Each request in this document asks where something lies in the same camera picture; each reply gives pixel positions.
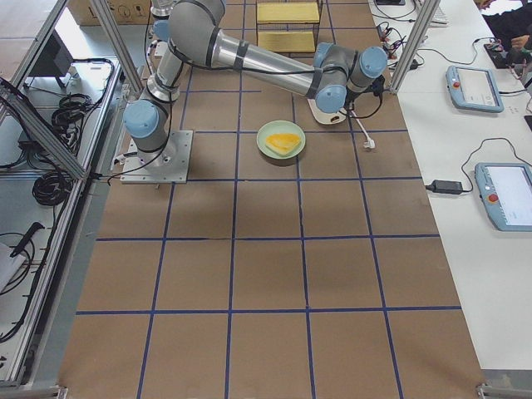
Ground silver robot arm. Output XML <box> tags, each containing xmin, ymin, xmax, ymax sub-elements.
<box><xmin>150</xmin><ymin>0</ymin><xmax>175</xmax><ymax>42</ymax></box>
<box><xmin>123</xmin><ymin>1</ymin><xmax>387</xmax><ymax>182</ymax></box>

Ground white two-slot toaster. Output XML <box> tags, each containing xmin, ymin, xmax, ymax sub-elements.
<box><xmin>308</xmin><ymin>99</ymin><xmax>349</xmax><ymax>126</ymax></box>

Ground orange triangular bread bun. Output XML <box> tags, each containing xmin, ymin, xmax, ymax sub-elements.
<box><xmin>265</xmin><ymin>133</ymin><xmax>301</xmax><ymax>155</ymax></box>

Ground light green plate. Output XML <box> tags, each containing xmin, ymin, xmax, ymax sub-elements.
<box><xmin>256</xmin><ymin>121</ymin><xmax>306</xmax><ymax>160</ymax></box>

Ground lower wooden shelf board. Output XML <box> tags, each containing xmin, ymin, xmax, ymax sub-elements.
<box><xmin>257</xmin><ymin>31</ymin><xmax>316</xmax><ymax>52</ymax></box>

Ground wooden shelf board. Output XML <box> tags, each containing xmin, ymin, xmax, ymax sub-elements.
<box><xmin>256</xmin><ymin>2</ymin><xmax>320</xmax><ymax>24</ymax></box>
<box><xmin>257</xmin><ymin>31</ymin><xmax>316</xmax><ymax>52</ymax></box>

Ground black power adapter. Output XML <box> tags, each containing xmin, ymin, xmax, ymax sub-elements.
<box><xmin>425</xmin><ymin>180</ymin><xmax>464</xmax><ymax>195</ymax></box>

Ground upper wooden shelf board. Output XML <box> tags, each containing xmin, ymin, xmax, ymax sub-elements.
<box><xmin>256</xmin><ymin>2</ymin><xmax>320</xmax><ymax>24</ymax></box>

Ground far blue teach pendant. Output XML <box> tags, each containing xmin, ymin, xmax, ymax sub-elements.
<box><xmin>446</xmin><ymin>66</ymin><xmax>505</xmax><ymax>113</ymax></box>

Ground blue teach pendant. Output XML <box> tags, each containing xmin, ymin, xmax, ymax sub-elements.
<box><xmin>475</xmin><ymin>163</ymin><xmax>531</xmax><ymax>232</ymax></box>
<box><xmin>446</xmin><ymin>66</ymin><xmax>505</xmax><ymax>113</ymax></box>

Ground cardboard box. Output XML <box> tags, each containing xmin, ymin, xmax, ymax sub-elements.
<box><xmin>67</xmin><ymin>0</ymin><xmax>151</xmax><ymax>27</ymax></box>

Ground near blue teach pendant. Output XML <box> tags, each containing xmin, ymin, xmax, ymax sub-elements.
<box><xmin>475</xmin><ymin>163</ymin><xmax>531</xmax><ymax>232</ymax></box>

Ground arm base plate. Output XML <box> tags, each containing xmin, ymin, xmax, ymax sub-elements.
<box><xmin>119</xmin><ymin>130</ymin><xmax>193</xmax><ymax>184</ymax></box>

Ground white toaster power cable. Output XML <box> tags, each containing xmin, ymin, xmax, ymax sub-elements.
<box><xmin>347</xmin><ymin>107</ymin><xmax>378</xmax><ymax>150</ymax></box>

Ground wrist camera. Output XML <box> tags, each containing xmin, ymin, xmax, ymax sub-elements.
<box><xmin>369</xmin><ymin>75</ymin><xmax>386</xmax><ymax>97</ymax></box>

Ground black wire basket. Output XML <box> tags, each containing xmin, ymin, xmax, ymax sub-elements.
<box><xmin>255</xmin><ymin>1</ymin><xmax>323</xmax><ymax>53</ymax></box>

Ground coiled black cables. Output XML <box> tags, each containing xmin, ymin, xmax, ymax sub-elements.
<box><xmin>32</xmin><ymin>93</ymin><xmax>103</xmax><ymax>208</ymax></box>

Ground aluminium frame post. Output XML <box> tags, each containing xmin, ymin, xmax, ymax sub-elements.
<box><xmin>389</xmin><ymin>0</ymin><xmax>440</xmax><ymax>94</ymax></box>

